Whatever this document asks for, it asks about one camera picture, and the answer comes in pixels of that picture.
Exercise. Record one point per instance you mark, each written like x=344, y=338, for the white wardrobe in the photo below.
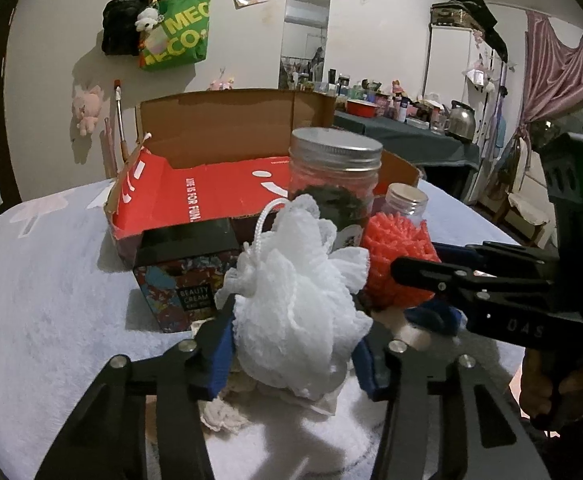
x=461, y=66

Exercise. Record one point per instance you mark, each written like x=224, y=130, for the patterned grey table cloth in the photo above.
x=67, y=305

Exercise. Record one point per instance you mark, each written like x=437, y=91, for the white mesh bath pouf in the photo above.
x=296, y=324

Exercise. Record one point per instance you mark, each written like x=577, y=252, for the red bowl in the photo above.
x=361, y=108

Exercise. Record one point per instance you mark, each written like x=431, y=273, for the black beauty cream box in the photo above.
x=179, y=269

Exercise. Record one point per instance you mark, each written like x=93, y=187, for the red cardboard box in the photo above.
x=208, y=155

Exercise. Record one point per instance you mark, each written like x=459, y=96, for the pink curtain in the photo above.
x=553, y=84

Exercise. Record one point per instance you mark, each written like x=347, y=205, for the light pink plush toy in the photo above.
x=86, y=106

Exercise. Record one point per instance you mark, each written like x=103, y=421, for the large metal-lid glass jar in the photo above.
x=340, y=170

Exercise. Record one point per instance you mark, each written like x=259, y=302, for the red-tipped mop handle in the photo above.
x=117, y=90

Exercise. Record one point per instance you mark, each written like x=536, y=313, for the right hand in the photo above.
x=542, y=394

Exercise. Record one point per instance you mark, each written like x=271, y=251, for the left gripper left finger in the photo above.
x=104, y=436

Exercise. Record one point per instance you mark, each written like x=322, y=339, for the wall mirror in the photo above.
x=304, y=39

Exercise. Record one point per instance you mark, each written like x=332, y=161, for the black bag on wall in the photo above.
x=119, y=33

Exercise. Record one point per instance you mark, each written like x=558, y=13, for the steel kettle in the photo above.
x=461, y=122

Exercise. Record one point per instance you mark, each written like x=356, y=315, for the white knotted rope toy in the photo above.
x=226, y=412

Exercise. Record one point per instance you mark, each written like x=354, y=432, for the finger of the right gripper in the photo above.
x=500, y=259
x=535, y=314

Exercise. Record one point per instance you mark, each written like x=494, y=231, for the green tote bag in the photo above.
x=180, y=39

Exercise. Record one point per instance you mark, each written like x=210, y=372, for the small glass jar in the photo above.
x=406, y=200

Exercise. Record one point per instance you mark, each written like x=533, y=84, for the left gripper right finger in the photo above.
x=479, y=436

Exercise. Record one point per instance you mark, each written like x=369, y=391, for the pink bear plush toy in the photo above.
x=222, y=84

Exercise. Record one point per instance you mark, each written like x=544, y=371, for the small white plush toy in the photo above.
x=148, y=19

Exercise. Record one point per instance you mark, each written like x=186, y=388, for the suitcase on wardrobe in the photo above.
x=452, y=14

